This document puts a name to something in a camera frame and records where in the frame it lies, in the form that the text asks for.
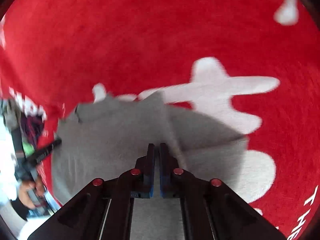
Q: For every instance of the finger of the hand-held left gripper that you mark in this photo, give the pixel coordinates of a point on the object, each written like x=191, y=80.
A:
x=47, y=150

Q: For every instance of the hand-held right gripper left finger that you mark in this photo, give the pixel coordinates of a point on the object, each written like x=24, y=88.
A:
x=150, y=162

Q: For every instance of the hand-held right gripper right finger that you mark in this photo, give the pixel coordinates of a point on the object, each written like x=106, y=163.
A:
x=163, y=162

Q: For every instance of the grey knit sweater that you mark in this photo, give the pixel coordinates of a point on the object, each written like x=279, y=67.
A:
x=100, y=142

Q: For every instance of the person's left hand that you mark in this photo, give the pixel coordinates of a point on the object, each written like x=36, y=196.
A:
x=26, y=192

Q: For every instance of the dark red plaid cloth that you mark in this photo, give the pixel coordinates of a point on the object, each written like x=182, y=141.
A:
x=33, y=127

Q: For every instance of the olive grey folded garment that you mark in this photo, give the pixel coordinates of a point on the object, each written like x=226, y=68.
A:
x=10, y=113

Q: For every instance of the red printed blanket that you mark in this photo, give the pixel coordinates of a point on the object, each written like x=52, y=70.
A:
x=150, y=42

